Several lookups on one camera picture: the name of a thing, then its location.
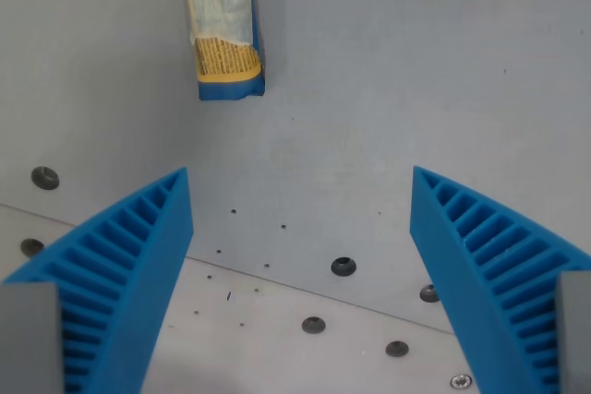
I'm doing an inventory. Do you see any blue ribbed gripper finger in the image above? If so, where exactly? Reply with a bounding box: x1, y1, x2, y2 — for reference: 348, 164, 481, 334
408, 165, 591, 394
0, 166, 194, 394

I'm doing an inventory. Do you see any blue bag with yellow label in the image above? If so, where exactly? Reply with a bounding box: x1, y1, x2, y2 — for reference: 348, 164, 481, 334
178, 0, 267, 102

